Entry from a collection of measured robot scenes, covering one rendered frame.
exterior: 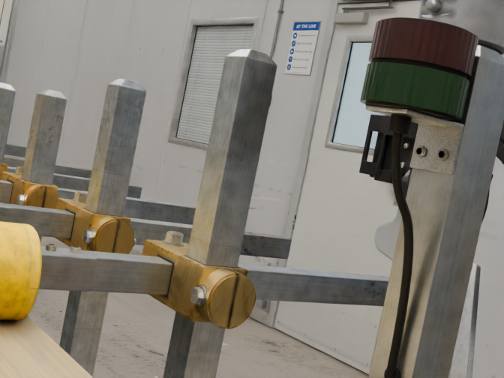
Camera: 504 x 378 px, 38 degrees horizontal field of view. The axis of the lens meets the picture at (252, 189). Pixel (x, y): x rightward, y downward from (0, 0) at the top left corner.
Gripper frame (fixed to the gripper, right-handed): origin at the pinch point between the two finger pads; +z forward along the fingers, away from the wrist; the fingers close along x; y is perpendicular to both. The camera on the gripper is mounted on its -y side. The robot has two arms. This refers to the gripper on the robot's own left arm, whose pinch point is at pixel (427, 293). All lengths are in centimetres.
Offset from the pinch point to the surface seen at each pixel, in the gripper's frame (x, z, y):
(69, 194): 6, 3, 68
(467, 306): 2.7, -0.6, -6.3
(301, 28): -233, -92, 352
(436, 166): 12.6, -10.0, -9.7
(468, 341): 3.4, 1.6, -7.6
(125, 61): -217, -65, 587
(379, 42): 18.2, -16.2, -8.8
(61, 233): 15.4, 5.3, 43.3
